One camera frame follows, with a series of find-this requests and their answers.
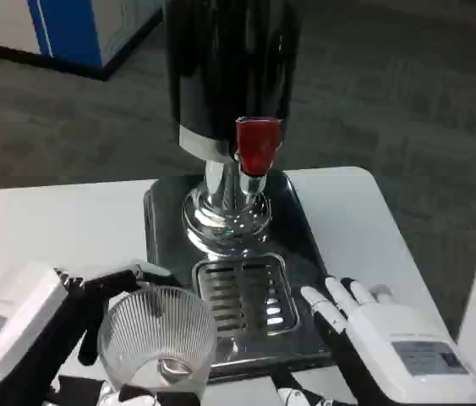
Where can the clear ribbed glass cup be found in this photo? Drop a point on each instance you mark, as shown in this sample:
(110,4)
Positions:
(157,321)

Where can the black drink dispenser steel stand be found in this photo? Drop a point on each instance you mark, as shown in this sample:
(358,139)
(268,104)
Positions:
(225,63)

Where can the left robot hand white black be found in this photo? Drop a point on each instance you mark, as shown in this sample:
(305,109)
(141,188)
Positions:
(13,313)

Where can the steel drip grid insert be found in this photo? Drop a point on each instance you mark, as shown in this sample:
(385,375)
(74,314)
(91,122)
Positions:
(242,292)

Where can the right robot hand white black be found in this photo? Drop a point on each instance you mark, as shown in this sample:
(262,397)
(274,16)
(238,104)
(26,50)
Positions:
(390,342)

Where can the blue and white panel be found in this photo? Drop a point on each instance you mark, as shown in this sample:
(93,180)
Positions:
(68,29)

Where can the steel drip tray base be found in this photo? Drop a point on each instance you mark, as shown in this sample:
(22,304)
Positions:
(305,237)

